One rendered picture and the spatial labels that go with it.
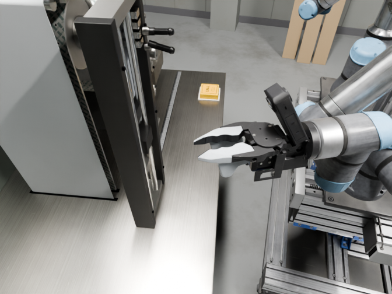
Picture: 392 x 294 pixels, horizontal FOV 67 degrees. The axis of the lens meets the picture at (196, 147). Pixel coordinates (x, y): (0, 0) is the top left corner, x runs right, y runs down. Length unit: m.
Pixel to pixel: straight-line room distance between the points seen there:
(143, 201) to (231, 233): 1.17
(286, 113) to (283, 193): 1.27
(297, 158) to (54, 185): 0.64
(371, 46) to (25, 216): 1.30
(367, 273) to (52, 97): 1.50
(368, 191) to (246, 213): 0.98
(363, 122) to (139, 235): 0.57
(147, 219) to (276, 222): 0.98
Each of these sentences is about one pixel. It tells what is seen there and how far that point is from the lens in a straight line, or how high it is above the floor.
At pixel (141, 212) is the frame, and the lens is 0.74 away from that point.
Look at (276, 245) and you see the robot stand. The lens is 1.57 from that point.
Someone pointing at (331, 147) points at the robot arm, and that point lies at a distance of 0.57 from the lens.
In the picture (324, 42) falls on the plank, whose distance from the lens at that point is 3.27.
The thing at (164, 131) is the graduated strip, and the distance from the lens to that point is 1.02.
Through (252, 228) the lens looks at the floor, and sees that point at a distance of 1.85.
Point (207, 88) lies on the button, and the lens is 1.17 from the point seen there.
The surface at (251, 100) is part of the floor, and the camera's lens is 2.66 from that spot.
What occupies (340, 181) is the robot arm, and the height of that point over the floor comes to 1.11.
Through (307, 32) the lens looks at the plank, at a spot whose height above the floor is 0.29.
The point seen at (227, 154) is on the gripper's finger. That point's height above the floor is 1.25.
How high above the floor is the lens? 1.61
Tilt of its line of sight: 47 degrees down
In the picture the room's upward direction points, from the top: straight up
